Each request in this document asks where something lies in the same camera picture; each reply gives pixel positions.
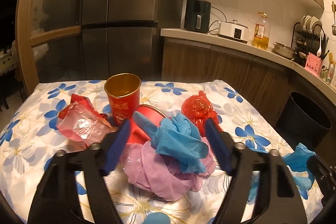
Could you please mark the red translucent plastic bag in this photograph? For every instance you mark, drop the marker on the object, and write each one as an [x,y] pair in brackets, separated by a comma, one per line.
[81,122]

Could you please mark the pink utensil holder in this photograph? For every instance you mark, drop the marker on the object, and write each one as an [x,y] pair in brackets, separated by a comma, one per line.
[313,64]

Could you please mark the blue rubber glove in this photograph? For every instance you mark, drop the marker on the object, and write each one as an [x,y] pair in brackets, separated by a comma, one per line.
[297,162]
[179,138]

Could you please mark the wooden framed glass door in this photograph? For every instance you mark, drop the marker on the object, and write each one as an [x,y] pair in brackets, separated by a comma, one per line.
[49,41]

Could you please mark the cooking oil bottle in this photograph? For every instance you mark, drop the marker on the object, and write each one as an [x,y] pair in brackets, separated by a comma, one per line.
[262,32]

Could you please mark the lilac plastic bag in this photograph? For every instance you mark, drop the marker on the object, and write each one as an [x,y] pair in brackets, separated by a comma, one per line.
[160,174]

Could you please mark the black dish rack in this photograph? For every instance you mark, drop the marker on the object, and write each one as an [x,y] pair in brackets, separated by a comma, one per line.
[308,37]

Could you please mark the steel bowl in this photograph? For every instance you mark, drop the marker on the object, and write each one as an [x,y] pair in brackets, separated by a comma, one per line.
[283,51]

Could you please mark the lying red paper cup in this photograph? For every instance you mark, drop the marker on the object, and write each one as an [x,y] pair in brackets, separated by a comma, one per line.
[145,116]

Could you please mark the black air fryer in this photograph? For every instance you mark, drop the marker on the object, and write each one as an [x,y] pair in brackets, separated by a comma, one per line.
[197,16]

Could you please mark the upright red paper cup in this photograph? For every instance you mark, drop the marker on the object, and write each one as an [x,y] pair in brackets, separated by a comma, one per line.
[123,95]

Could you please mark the dark grey refrigerator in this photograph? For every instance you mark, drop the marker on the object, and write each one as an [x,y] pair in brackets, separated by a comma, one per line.
[124,36]

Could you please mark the white rice cooker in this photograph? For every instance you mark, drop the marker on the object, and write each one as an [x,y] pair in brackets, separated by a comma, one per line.
[234,31]

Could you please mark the hanging steel spatula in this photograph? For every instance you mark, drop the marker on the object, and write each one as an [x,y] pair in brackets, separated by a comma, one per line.
[333,6]

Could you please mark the black trash bin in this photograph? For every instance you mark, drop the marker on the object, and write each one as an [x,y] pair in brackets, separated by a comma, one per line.
[303,121]

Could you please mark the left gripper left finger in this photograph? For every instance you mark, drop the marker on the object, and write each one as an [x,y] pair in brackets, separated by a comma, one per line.
[56,199]

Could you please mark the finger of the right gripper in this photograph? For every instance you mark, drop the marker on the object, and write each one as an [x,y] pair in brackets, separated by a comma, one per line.
[324,175]

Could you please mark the crumpled red plastic wrapper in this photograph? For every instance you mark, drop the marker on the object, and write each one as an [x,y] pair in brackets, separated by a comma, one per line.
[198,109]

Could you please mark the white kitchen countertop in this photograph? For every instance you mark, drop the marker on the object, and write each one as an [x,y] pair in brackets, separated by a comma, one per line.
[215,43]

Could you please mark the wooden lower cabinets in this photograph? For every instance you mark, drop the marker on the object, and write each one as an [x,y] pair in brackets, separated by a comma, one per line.
[266,85]

